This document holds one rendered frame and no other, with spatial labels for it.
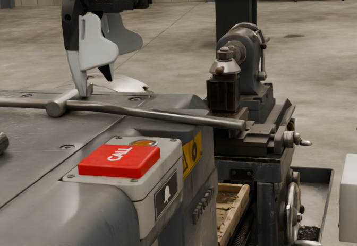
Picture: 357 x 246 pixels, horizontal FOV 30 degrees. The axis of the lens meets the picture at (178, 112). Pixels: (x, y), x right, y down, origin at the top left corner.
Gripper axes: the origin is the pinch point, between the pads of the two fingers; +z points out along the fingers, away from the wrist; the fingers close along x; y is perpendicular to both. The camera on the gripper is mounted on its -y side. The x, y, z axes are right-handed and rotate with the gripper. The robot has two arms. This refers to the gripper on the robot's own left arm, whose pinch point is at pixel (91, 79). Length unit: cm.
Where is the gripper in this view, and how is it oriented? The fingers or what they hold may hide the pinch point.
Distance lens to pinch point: 81.1
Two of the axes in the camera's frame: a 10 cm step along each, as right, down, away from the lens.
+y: 9.6, 0.3, -2.8
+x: 2.8, -2.6, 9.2
